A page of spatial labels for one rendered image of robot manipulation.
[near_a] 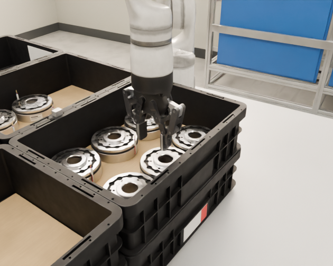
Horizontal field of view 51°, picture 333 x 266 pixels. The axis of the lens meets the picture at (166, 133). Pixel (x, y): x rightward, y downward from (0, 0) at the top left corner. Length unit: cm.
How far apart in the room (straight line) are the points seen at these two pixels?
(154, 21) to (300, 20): 195
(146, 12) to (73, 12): 416
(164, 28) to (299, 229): 52
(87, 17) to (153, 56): 400
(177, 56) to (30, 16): 409
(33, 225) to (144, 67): 33
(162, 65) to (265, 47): 201
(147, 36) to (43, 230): 36
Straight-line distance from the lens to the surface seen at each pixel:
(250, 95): 271
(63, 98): 106
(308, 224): 86
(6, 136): 72
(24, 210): 69
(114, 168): 75
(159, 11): 58
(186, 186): 64
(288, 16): 248
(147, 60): 59
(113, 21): 432
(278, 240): 80
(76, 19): 471
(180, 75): 102
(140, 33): 58
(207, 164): 69
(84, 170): 70
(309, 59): 252
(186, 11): 97
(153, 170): 68
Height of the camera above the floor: 128
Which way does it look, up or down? 32 degrees down
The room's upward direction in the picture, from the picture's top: straight up
